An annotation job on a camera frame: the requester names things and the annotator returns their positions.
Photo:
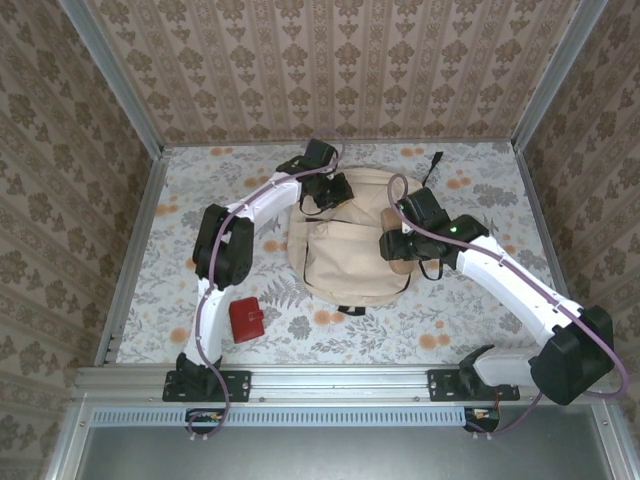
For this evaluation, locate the tan fabric case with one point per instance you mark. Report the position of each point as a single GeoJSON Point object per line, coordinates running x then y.
{"type": "Point", "coordinates": [390, 220]}

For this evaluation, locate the beige backpack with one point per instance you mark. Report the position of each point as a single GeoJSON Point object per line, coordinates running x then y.
{"type": "Point", "coordinates": [350, 260]}

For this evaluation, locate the red wallet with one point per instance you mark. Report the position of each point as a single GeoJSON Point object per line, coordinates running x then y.
{"type": "Point", "coordinates": [247, 320]}

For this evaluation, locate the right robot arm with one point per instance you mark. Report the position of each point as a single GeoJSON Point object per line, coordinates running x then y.
{"type": "Point", "coordinates": [512, 282]}

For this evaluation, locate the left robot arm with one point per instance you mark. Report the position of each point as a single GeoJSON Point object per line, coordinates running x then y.
{"type": "Point", "coordinates": [225, 250]}

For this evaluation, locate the floral tablecloth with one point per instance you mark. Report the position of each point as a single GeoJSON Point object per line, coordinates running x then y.
{"type": "Point", "coordinates": [375, 340]}

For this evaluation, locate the grey metal panel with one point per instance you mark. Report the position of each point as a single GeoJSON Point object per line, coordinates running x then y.
{"type": "Point", "coordinates": [325, 455]}

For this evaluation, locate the aluminium side rail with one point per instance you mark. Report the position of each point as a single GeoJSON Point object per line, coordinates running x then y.
{"type": "Point", "coordinates": [550, 225]}
{"type": "Point", "coordinates": [135, 250]}

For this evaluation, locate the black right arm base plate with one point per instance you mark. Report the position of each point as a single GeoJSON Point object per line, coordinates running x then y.
{"type": "Point", "coordinates": [442, 385]}

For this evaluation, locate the aluminium front rail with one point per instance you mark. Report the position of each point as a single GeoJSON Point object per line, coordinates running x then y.
{"type": "Point", "coordinates": [340, 380]}

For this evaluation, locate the aluminium corner post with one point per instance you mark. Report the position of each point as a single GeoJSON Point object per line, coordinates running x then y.
{"type": "Point", "coordinates": [115, 80]}
{"type": "Point", "coordinates": [560, 75]}

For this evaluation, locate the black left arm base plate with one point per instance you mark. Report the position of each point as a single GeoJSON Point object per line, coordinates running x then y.
{"type": "Point", "coordinates": [240, 385]}

